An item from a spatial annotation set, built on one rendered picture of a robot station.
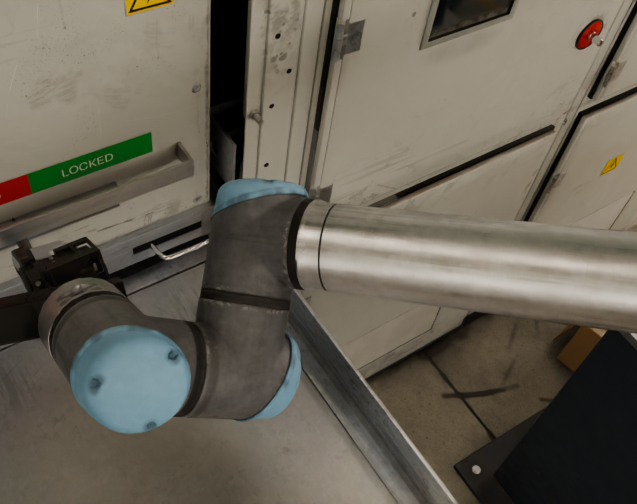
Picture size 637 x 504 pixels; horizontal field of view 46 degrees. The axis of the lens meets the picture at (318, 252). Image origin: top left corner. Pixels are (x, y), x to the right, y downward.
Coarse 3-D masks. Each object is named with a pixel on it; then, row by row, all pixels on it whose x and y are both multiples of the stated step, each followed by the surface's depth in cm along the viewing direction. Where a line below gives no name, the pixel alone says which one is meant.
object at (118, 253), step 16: (192, 208) 112; (208, 208) 113; (160, 224) 109; (176, 224) 111; (192, 224) 113; (112, 240) 107; (128, 240) 107; (144, 240) 109; (160, 240) 112; (176, 240) 114; (112, 256) 108; (128, 256) 110; (144, 256) 112; (112, 272) 110; (0, 288) 100; (16, 288) 101
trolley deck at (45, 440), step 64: (192, 320) 109; (320, 320) 111; (0, 384) 100; (64, 384) 101; (0, 448) 95; (64, 448) 96; (128, 448) 97; (192, 448) 98; (256, 448) 99; (320, 448) 100
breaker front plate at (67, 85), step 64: (0, 0) 72; (64, 0) 76; (192, 0) 85; (0, 64) 77; (64, 64) 81; (128, 64) 86; (192, 64) 92; (0, 128) 82; (64, 128) 88; (128, 128) 93; (192, 128) 100; (64, 192) 95; (192, 192) 110; (0, 256) 97
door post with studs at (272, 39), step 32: (256, 0) 85; (288, 0) 87; (256, 32) 88; (288, 32) 91; (256, 64) 92; (288, 64) 95; (256, 96) 96; (288, 96) 99; (256, 128) 101; (288, 128) 104; (256, 160) 106
